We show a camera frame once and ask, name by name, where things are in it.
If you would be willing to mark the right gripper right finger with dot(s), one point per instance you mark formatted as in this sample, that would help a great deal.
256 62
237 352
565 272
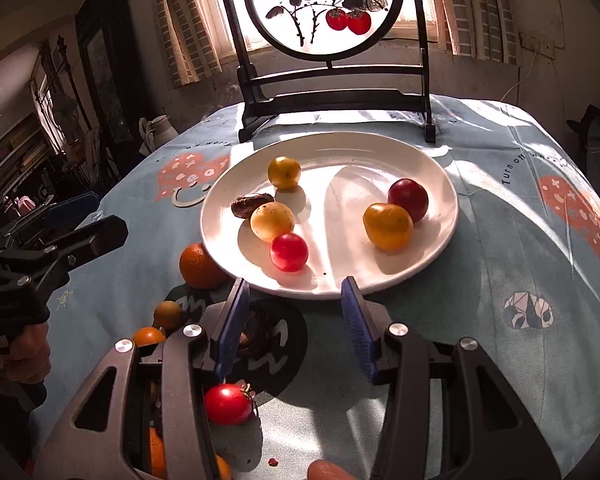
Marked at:
487 432

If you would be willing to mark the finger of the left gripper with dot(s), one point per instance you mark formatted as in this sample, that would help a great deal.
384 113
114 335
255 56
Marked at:
86 244

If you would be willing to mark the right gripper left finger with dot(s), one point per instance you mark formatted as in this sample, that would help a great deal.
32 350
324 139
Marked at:
230 329

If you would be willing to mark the small orange mandarin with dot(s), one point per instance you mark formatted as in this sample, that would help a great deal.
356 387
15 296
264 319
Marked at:
146 336

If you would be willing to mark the red cherry tomato with stem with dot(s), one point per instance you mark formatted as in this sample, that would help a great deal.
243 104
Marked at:
229 404

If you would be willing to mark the small dark dried date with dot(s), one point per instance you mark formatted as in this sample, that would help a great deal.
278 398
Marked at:
244 206

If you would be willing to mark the yellow round fruit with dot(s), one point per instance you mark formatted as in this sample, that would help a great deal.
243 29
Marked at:
271 220

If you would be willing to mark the small yellow tomato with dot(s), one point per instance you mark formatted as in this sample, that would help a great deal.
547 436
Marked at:
284 173

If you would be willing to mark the yellow-orange round fruit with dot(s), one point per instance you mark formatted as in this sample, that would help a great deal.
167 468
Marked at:
389 227

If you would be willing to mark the dark red cherry tomato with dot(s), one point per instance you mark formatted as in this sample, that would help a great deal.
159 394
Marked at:
411 196

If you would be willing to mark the large orange mandarin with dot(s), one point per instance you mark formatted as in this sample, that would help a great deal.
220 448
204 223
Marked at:
157 456

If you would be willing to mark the small orange kumquat fruit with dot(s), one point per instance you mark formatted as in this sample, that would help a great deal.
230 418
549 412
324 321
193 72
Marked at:
224 468

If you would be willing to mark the person's left hand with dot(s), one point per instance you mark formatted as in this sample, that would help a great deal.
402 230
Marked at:
28 359

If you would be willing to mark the person's right hand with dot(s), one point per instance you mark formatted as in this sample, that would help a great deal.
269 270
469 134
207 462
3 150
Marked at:
325 470

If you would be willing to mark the orange mandarin near plate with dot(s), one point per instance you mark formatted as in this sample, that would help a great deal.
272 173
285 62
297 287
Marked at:
198 269

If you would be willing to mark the small tan longan fruit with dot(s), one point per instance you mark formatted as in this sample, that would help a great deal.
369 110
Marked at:
168 316

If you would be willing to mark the white ceramic jug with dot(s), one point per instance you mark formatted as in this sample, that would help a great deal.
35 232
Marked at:
155 133

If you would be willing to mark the dark wrinkled fruit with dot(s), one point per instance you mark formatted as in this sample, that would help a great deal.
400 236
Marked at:
256 336

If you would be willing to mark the white oval plate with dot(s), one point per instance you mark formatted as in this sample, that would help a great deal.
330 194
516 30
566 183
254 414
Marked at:
342 174

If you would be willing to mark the black framed round screen ornament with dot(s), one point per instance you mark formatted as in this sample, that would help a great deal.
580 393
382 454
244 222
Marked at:
326 36

